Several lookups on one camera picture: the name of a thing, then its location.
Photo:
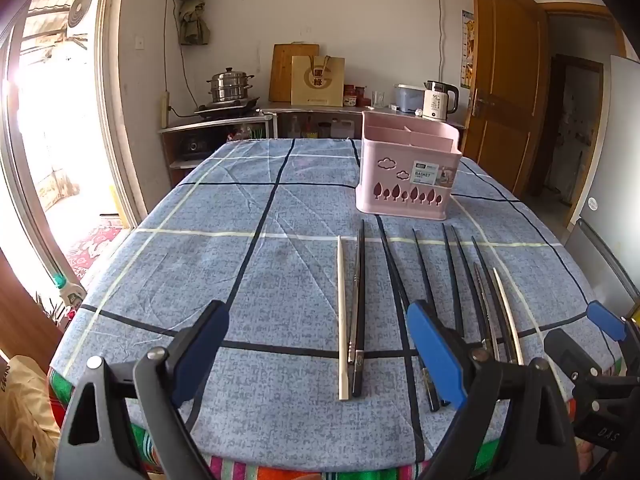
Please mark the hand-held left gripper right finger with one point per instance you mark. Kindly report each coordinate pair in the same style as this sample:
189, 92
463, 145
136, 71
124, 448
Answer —
435, 345

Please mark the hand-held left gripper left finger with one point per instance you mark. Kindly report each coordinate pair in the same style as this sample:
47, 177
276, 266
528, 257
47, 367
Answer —
200, 355

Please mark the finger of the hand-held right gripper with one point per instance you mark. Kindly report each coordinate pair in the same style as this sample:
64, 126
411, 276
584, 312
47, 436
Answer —
565, 350
605, 317

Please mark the silver metal chopstick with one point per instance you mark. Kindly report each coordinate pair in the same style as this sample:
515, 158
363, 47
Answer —
484, 300
354, 320

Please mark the black chopstick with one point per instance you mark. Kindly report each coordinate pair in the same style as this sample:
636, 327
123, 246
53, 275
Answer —
467, 280
451, 280
395, 270
361, 240
487, 280
421, 260

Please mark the white chopstick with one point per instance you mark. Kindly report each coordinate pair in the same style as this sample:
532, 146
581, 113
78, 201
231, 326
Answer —
342, 320
507, 310

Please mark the pink plastic utensil basket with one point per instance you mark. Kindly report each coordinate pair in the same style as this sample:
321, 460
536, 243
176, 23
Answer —
405, 180

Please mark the blue plaid tablecloth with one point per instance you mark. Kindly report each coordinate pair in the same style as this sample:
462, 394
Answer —
200, 240

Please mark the colourful striped cloth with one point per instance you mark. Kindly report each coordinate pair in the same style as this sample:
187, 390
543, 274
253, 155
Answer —
270, 472

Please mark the red patterned rug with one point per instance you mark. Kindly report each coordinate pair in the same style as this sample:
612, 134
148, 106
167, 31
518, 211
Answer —
95, 255

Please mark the white and green bottle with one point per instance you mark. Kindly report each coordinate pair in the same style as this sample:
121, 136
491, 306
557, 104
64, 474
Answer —
67, 292

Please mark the grey refrigerator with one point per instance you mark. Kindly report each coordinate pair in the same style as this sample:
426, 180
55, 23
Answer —
615, 160

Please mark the brown paper bag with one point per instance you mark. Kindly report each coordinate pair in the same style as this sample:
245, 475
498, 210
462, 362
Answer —
25, 410

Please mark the white plastic jug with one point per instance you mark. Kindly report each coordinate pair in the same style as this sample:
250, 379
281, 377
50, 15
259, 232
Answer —
341, 129

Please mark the dark glass jar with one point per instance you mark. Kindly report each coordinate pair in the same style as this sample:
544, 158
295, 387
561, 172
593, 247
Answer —
324, 131

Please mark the white electric kettle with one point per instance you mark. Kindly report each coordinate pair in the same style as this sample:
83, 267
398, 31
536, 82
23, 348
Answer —
435, 102

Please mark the clear plastic bottle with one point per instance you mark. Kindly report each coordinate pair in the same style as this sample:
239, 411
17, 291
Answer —
293, 129

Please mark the black induction cooker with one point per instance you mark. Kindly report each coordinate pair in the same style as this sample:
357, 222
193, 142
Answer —
225, 109

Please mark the beige power strip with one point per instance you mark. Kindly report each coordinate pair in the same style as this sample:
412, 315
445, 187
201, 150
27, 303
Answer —
164, 110

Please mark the yellow label bottle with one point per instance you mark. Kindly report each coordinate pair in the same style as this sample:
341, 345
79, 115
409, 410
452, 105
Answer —
311, 130

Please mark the clear drinking glass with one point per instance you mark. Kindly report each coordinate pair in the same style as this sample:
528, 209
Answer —
377, 100

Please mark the red-lidded jar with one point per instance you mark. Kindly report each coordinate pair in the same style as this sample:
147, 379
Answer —
360, 97
349, 96

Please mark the metal kitchen counter cabinet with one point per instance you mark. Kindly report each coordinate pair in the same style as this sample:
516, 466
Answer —
300, 109

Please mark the stainless steel steamer pot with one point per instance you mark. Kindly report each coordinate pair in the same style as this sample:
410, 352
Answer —
230, 87

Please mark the tan paper gift bag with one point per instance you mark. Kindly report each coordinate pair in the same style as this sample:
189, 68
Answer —
317, 82

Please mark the wooden cutting board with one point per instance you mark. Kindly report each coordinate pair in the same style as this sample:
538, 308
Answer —
280, 70

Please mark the green hanging cloth bag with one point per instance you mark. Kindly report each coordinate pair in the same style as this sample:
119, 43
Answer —
192, 15

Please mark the outdoor fan unit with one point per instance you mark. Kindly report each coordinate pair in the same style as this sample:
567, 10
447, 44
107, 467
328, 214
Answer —
80, 7

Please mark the wall calendar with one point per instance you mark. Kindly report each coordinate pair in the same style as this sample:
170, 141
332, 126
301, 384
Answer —
467, 50

